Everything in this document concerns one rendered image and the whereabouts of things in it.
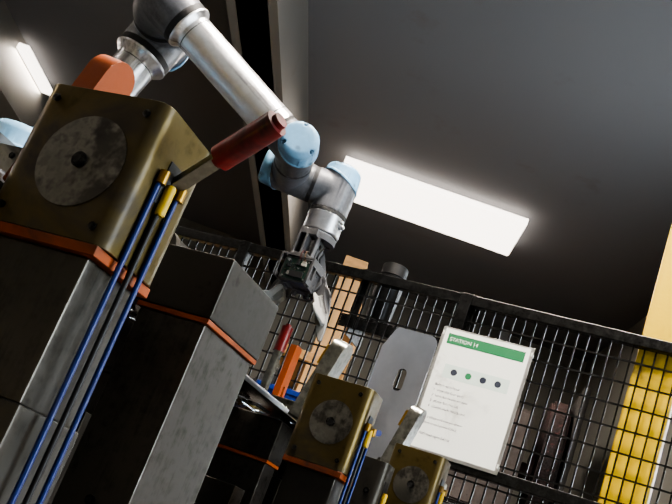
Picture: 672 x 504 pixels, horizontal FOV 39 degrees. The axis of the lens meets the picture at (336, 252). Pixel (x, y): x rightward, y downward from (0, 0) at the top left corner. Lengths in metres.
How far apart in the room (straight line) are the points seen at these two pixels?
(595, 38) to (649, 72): 0.30
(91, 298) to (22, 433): 0.10
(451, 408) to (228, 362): 1.39
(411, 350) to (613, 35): 2.53
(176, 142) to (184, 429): 0.29
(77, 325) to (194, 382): 0.22
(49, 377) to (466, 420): 1.67
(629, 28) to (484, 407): 2.35
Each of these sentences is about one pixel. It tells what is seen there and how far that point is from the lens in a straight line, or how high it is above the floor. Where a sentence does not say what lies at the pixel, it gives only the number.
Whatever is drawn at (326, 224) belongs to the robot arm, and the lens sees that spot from 1.82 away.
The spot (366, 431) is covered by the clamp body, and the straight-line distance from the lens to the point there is 1.26.
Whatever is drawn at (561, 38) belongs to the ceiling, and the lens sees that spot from 4.39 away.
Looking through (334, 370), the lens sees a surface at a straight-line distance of 1.31.
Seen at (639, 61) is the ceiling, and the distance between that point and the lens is 4.41.
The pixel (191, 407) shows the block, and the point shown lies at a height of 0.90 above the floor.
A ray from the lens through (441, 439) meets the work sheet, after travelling 2.25.
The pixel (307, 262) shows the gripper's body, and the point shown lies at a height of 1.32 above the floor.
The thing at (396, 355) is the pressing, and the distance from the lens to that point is 2.03.
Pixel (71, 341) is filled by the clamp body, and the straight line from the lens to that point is 0.67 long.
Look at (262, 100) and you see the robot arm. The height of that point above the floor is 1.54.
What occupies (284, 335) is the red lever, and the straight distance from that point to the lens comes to 1.81.
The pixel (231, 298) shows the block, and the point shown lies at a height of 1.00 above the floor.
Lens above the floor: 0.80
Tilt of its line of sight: 18 degrees up
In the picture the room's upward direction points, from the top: 21 degrees clockwise
